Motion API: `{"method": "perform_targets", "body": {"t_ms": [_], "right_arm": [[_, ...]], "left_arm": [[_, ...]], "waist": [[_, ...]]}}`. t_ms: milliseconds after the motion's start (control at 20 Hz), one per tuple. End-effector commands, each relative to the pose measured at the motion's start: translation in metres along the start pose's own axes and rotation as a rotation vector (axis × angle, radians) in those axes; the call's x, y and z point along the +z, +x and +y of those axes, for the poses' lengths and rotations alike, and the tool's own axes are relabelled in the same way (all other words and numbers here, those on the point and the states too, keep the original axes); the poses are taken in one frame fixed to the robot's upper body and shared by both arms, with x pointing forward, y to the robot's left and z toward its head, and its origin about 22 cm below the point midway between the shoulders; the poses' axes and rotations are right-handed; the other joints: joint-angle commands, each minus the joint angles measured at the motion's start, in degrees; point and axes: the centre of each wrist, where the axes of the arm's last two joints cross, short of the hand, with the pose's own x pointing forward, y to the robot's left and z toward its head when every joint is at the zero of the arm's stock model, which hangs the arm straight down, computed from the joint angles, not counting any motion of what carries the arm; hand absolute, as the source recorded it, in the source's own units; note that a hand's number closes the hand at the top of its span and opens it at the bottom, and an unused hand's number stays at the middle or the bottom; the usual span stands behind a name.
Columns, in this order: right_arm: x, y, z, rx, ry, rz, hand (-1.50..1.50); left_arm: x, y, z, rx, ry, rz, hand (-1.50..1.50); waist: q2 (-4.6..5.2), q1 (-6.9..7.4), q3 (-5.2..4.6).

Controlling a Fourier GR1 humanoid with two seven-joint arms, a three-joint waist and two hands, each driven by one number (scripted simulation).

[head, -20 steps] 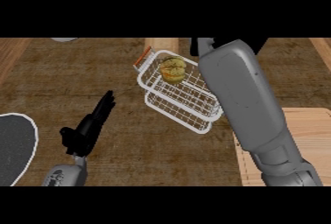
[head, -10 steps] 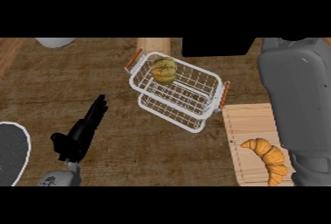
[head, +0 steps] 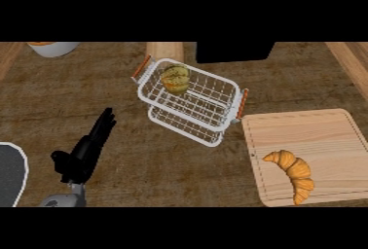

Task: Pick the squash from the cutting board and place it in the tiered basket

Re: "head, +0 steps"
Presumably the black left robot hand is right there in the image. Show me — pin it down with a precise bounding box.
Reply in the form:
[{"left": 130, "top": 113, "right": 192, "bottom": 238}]
[{"left": 50, "top": 107, "right": 118, "bottom": 186}]

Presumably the pale wooden cutting board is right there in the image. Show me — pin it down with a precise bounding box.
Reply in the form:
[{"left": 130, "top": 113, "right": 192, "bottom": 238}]
[{"left": 239, "top": 108, "right": 368, "bottom": 208}]

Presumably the dark grey white-rimmed plate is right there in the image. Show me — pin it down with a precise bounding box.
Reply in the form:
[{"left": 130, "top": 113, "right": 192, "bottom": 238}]
[{"left": 0, "top": 141, "right": 29, "bottom": 208}]

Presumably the white pot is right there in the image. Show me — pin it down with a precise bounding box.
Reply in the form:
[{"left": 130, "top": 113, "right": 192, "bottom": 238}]
[{"left": 26, "top": 42, "right": 80, "bottom": 58}]

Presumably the pale wooden block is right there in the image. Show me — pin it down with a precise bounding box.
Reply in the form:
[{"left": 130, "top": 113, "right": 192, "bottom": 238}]
[{"left": 145, "top": 42, "right": 185, "bottom": 63}]

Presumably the black box appliance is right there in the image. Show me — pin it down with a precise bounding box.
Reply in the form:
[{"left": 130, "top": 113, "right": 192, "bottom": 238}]
[{"left": 195, "top": 42, "right": 278, "bottom": 64}]

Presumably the orange croissant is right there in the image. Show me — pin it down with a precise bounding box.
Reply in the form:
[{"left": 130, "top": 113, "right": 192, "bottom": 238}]
[{"left": 261, "top": 149, "right": 316, "bottom": 206}]

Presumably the pale wooden plank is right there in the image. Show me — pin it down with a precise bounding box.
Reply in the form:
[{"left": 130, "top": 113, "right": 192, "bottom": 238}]
[{"left": 323, "top": 42, "right": 368, "bottom": 102}]

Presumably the white wire tiered basket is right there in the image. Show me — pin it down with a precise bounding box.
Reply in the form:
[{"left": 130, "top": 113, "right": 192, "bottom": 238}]
[{"left": 131, "top": 53, "right": 250, "bottom": 148}]

